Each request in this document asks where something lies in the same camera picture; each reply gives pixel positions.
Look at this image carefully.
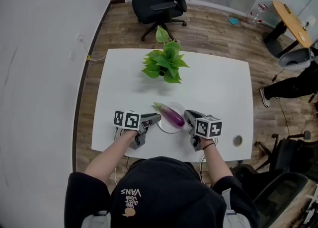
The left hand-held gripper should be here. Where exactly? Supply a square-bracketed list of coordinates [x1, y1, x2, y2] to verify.
[113, 110, 162, 150]

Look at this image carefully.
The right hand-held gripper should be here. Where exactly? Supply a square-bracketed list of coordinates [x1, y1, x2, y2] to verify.
[183, 109, 223, 152]

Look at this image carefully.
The purple eggplant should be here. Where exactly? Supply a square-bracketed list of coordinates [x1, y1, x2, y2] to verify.
[153, 101, 186, 128]

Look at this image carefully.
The white round plate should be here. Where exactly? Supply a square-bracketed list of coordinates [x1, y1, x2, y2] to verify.
[156, 102, 191, 134]

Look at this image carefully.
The person's left forearm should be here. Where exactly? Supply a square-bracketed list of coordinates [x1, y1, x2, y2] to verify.
[84, 130, 138, 185]

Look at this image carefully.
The person's right forearm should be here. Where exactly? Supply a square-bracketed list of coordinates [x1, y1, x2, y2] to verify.
[200, 137, 235, 188]

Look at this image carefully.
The white desk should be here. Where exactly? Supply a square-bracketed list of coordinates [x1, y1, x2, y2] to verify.
[91, 48, 254, 164]

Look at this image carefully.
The black wristband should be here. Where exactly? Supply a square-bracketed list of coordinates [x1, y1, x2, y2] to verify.
[202, 140, 216, 151]

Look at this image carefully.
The green potted plant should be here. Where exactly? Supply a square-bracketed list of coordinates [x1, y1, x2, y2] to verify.
[141, 25, 191, 84]

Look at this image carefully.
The black t-shirt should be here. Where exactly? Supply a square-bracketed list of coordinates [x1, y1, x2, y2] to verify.
[67, 171, 260, 228]

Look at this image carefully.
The black mesh office chair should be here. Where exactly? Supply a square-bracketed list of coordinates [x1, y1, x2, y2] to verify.
[254, 130, 318, 182]

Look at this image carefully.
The black office chair with headrest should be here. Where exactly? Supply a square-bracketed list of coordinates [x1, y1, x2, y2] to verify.
[230, 164, 310, 228]

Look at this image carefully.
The clear plastic bottle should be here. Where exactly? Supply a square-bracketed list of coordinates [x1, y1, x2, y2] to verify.
[247, 3, 268, 26]

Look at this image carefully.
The round wooden side table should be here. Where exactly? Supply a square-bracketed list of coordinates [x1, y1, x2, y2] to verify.
[262, 0, 313, 60]

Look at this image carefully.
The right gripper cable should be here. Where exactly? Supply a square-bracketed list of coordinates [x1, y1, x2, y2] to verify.
[198, 153, 207, 185]

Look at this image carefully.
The white wall power cable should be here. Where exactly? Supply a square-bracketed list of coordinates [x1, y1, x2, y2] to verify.
[86, 55, 107, 62]

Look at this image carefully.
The black floor cable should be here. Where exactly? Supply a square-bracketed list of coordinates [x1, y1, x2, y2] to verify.
[272, 69, 291, 137]

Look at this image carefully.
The grey shoulder strap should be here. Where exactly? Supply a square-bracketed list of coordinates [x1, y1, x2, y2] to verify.
[80, 211, 111, 228]
[221, 188, 250, 228]

